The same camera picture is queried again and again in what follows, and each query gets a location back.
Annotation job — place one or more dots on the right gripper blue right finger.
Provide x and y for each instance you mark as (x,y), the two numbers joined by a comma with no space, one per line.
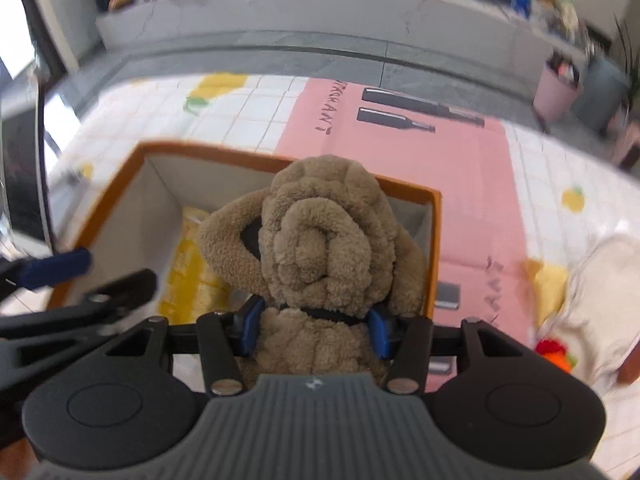
(381,327)

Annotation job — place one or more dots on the grey trash can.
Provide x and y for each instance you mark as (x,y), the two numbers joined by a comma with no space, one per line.
(603,88)

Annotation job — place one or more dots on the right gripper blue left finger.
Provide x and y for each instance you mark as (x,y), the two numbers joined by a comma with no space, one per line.
(245,327)

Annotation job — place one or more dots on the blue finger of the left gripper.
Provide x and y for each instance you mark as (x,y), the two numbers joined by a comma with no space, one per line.
(56,269)

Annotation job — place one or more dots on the pink paper mat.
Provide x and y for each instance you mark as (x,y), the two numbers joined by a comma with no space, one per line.
(460,154)

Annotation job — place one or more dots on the brown felt piece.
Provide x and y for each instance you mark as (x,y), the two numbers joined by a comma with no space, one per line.
(629,371)

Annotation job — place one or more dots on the yellow cloth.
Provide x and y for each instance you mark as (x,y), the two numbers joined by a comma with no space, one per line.
(548,283)

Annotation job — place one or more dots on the white tablet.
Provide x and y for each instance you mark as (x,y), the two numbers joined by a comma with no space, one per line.
(23,174)

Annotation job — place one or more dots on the yellow snack package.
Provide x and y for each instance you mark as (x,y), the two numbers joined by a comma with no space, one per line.
(191,289)

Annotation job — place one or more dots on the orange cardboard box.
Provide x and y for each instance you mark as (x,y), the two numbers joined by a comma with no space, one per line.
(161,376)

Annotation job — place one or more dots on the lemon pattern tablecloth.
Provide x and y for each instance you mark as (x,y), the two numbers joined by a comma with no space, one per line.
(214,139)

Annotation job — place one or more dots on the white round cloth bag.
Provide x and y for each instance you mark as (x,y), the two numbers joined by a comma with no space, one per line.
(601,310)

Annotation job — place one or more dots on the brown plush toy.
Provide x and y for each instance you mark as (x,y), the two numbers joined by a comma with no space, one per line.
(322,246)

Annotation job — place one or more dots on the orange crochet fruit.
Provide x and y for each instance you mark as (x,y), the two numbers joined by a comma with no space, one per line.
(557,353)

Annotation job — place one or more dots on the pink waste bin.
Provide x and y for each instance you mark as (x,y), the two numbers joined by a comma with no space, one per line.
(555,94)

